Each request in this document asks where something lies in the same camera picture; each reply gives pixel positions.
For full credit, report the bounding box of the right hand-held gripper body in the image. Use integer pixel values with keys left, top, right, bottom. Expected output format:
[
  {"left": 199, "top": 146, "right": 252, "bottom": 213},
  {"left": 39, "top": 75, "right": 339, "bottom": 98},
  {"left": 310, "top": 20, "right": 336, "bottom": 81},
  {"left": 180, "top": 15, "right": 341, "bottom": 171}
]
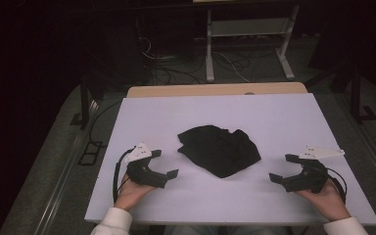
[{"left": 283, "top": 145, "right": 346, "bottom": 194}]

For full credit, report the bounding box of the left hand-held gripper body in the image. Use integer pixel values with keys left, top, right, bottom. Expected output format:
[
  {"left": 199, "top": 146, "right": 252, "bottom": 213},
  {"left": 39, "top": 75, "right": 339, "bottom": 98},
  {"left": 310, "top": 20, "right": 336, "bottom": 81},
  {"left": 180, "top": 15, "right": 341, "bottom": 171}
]
[{"left": 124, "top": 142, "right": 169, "bottom": 189}]

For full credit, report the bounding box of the black cloth garment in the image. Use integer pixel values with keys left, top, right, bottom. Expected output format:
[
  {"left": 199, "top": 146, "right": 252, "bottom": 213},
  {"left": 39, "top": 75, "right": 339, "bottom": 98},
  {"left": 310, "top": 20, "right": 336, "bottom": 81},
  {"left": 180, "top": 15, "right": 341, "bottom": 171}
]
[{"left": 176, "top": 124, "right": 262, "bottom": 179}]

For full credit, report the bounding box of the person's left hand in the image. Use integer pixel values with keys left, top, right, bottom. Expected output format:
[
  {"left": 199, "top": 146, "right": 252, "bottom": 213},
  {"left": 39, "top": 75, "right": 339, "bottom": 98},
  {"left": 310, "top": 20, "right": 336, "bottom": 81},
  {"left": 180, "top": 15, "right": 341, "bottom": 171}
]
[{"left": 114, "top": 172, "right": 158, "bottom": 212}]

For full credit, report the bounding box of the person's right hand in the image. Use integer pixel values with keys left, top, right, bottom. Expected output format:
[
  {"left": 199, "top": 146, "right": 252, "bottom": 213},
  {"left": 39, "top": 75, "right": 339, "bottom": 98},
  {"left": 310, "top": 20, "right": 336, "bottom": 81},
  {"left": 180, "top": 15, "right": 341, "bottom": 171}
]
[{"left": 295, "top": 179, "right": 352, "bottom": 222}]

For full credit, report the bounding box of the wooden table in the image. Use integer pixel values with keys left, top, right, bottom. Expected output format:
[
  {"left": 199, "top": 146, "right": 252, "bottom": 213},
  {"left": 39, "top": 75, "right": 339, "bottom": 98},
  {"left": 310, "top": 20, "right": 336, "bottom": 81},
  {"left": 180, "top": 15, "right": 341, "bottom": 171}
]
[{"left": 125, "top": 81, "right": 308, "bottom": 99}]

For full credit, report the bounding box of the black metal stand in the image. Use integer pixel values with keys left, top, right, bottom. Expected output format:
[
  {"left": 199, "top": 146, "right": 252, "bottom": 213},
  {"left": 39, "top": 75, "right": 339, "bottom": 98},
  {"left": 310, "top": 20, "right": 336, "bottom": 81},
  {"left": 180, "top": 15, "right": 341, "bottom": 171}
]
[
  {"left": 70, "top": 74, "right": 106, "bottom": 130},
  {"left": 306, "top": 62, "right": 376, "bottom": 123}
]

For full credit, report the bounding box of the white metal stand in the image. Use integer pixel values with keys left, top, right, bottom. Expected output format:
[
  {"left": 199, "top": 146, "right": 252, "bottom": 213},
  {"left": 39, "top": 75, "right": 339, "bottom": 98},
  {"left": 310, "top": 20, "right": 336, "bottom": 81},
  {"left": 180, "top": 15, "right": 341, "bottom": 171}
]
[{"left": 205, "top": 4, "right": 300, "bottom": 82}]

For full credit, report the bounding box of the right hand-held gripper black cable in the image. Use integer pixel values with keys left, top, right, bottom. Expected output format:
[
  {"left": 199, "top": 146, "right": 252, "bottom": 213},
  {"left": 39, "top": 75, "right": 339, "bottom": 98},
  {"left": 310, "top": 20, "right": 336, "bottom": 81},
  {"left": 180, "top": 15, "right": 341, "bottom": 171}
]
[{"left": 326, "top": 166, "right": 348, "bottom": 205}]

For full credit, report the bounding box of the hand-held gripper black cable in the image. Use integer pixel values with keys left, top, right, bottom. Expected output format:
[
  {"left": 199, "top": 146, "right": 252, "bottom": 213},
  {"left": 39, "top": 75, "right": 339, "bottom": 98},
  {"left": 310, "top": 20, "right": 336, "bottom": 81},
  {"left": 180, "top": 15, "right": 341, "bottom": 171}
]
[
  {"left": 326, "top": 166, "right": 348, "bottom": 205},
  {"left": 112, "top": 148, "right": 135, "bottom": 204}
]

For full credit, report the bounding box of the left hand-held gripper black cable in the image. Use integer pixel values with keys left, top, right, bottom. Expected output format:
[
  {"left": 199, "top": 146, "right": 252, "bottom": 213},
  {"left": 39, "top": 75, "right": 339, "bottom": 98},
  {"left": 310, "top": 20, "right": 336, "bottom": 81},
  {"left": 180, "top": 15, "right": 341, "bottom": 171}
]
[{"left": 112, "top": 148, "right": 135, "bottom": 204}]

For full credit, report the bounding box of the black floor frame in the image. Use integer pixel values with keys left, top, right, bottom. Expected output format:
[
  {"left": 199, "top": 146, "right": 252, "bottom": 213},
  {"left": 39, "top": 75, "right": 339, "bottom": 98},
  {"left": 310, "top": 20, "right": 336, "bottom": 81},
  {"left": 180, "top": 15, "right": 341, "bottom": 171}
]
[{"left": 77, "top": 140, "right": 104, "bottom": 166}]

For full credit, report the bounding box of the black floor cable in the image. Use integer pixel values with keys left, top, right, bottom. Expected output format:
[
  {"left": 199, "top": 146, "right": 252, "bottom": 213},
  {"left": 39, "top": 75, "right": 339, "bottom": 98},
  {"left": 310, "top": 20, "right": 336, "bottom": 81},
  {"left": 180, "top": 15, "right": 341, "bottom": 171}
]
[{"left": 88, "top": 100, "right": 122, "bottom": 147}]

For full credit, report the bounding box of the metal floor rail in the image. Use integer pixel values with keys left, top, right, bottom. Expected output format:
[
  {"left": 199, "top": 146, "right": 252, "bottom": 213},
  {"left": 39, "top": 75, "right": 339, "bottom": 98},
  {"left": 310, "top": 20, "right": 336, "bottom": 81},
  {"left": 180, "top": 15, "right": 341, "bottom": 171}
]
[{"left": 33, "top": 101, "right": 100, "bottom": 235}]

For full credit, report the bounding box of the tangle of floor cables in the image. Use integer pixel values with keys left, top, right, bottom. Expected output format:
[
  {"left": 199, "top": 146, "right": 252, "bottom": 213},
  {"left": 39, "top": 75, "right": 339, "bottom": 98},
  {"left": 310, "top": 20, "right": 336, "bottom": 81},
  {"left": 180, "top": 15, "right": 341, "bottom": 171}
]
[{"left": 136, "top": 35, "right": 253, "bottom": 86}]

